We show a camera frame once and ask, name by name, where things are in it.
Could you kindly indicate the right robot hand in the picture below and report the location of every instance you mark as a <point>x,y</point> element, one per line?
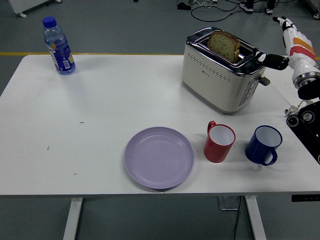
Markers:
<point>300,55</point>

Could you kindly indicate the clear plastic bracket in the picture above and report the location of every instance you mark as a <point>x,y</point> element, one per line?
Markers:
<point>227,203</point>

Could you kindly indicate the black table control panel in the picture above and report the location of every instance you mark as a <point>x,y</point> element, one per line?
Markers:
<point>305,198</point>

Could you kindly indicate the cream and chrome toaster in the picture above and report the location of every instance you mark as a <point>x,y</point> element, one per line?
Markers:
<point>215,85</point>

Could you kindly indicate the white equipment base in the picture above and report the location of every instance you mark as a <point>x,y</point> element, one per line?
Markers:
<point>317,15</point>

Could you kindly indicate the blue mug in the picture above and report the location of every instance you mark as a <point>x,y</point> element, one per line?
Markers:
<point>257,152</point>

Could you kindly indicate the white table leg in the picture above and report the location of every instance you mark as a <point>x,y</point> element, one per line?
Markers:
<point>256,220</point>
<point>72,220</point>

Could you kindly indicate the brown bread slice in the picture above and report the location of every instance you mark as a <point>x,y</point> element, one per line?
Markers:
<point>222,45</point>

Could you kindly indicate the grey toaster lever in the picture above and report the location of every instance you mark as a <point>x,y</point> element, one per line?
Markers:
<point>264,80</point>

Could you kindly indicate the white paper sheet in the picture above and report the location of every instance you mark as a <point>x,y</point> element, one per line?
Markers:
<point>282,82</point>

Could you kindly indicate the blue-capped plastic water bottle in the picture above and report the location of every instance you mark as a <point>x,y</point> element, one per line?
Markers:
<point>61,53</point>

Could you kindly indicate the person's foot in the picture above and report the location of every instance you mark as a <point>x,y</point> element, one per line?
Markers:
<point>247,8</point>
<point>270,9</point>

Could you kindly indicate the purple plate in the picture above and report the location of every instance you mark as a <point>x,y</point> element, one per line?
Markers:
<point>159,157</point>

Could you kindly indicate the red mug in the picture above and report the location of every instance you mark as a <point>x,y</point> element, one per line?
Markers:
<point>216,151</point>

